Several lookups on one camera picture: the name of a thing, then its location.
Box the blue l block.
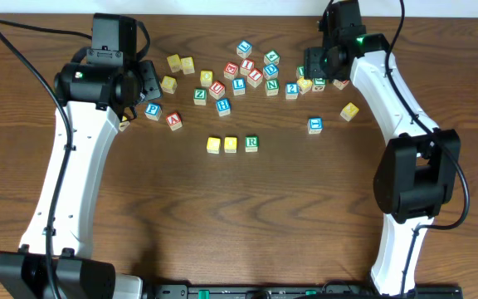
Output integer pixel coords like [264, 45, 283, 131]
[237, 40, 252, 59]
[232, 78, 246, 96]

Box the yellow C block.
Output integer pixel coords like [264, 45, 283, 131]
[207, 137, 221, 154]

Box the yellow o block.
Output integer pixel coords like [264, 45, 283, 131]
[224, 136, 237, 153]
[200, 70, 213, 87]

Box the green R block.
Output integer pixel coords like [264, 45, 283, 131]
[245, 136, 259, 152]

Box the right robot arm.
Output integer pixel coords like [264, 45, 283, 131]
[305, 1, 470, 298]

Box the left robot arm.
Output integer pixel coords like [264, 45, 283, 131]
[0, 13, 162, 298]

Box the green B block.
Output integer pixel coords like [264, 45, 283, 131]
[296, 66, 305, 80]

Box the green J block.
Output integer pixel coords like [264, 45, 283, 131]
[312, 78, 326, 92]

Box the yellow block beside green L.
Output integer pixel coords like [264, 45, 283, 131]
[161, 76, 178, 94]

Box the yellow G block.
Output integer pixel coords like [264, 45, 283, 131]
[296, 77, 313, 95]

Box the blue P block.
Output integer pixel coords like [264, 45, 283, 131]
[144, 103, 163, 121]

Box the red M block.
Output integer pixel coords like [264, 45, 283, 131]
[333, 80, 350, 90]

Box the blue 2 block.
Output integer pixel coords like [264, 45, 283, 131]
[285, 83, 300, 100]

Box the yellow block far left pair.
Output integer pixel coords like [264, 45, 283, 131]
[167, 54, 182, 72]

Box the red A block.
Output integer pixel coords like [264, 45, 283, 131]
[166, 111, 183, 131]

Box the green 4 block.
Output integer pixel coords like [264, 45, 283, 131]
[264, 50, 280, 65]

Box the blue D block centre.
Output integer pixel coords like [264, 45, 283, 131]
[263, 63, 279, 80]

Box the yellow S block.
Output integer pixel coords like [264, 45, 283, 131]
[180, 56, 195, 75]

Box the green N block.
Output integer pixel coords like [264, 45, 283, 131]
[265, 79, 280, 96]

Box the green Z block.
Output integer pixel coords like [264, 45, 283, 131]
[193, 88, 207, 105]

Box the yellow K block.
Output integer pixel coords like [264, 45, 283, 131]
[340, 102, 359, 122]

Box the blue T block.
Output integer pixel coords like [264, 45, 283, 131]
[307, 117, 324, 135]

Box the red I block lower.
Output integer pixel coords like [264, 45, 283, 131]
[247, 68, 264, 88]

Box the red i block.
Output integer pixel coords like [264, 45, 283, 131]
[247, 68, 264, 88]
[240, 58, 255, 76]

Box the red U block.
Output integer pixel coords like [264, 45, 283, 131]
[209, 81, 226, 100]

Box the red I block upper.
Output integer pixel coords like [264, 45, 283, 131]
[240, 58, 255, 76]

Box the blue L block top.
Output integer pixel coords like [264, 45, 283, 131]
[237, 40, 252, 59]

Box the blue H block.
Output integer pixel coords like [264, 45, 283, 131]
[216, 98, 231, 116]

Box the red E block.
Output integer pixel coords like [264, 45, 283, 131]
[223, 62, 239, 80]

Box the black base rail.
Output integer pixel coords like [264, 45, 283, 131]
[147, 281, 464, 299]

